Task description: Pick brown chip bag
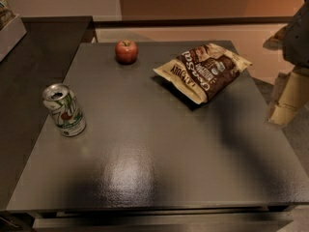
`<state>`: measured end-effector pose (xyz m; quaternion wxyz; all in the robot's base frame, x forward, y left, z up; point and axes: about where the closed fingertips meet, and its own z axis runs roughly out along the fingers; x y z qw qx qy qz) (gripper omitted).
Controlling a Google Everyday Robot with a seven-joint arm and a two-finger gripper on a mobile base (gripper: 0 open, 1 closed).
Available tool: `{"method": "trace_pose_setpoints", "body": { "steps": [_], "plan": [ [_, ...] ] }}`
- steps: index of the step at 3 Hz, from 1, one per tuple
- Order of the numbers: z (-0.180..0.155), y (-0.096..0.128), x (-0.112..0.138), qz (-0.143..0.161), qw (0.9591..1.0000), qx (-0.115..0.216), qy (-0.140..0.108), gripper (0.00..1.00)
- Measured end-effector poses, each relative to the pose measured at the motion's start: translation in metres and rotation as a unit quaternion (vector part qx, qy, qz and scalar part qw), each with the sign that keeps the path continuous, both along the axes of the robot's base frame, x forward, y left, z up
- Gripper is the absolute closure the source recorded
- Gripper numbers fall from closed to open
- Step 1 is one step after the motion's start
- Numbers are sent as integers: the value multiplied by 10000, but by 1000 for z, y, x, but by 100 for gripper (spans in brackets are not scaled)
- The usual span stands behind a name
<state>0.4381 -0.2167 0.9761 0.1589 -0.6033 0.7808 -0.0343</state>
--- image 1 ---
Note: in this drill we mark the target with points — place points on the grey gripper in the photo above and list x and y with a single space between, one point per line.
297 38

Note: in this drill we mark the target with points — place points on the brown chip bag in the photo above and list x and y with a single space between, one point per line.
202 72

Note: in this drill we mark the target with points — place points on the red apple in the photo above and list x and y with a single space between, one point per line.
126 52

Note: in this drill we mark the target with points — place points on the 7up soda can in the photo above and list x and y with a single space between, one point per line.
63 108

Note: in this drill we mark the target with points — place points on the dark side counter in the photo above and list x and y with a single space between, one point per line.
42 57

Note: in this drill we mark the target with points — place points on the white box on counter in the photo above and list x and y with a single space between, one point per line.
10 36

